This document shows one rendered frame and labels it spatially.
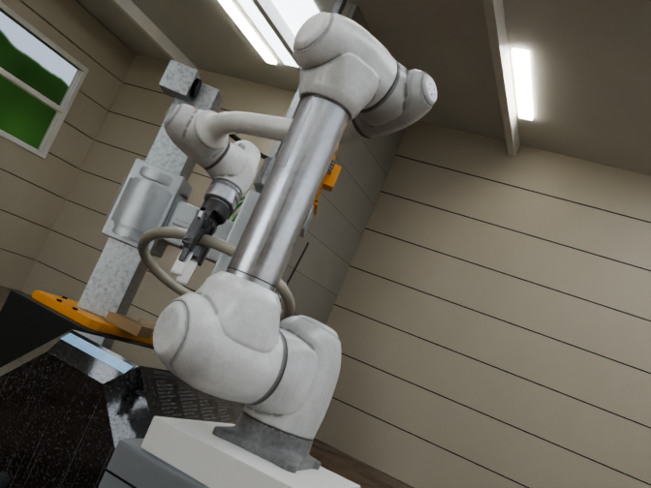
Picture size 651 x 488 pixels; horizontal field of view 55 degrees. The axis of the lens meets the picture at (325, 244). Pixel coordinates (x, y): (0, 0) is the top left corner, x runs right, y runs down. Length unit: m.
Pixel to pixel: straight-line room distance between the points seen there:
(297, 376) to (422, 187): 6.48
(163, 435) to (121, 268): 2.04
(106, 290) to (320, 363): 2.09
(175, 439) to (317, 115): 0.64
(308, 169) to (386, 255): 6.27
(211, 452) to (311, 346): 0.27
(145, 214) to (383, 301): 4.59
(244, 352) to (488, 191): 6.47
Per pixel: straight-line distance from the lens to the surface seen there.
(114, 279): 3.18
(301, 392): 1.20
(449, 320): 7.11
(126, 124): 9.96
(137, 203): 3.12
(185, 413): 2.18
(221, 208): 1.65
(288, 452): 1.23
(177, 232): 1.66
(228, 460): 1.13
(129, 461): 1.22
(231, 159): 1.68
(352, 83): 1.21
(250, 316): 1.09
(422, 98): 1.31
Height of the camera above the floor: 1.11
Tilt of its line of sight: 8 degrees up
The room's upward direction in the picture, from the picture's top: 23 degrees clockwise
